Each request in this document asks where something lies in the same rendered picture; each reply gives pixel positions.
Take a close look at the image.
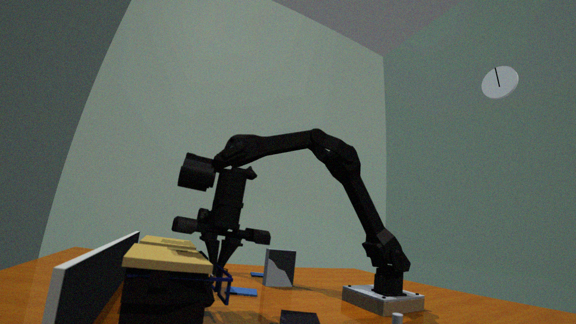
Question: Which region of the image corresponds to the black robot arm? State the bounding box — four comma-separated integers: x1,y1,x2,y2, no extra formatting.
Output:
177,128,411,297

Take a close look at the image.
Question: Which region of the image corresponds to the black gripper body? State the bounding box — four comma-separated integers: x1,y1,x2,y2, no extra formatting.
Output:
172,193,271,246

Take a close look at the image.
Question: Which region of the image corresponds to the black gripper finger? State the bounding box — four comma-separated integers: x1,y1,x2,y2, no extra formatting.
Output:
217,239,243,268
199,236,220,277

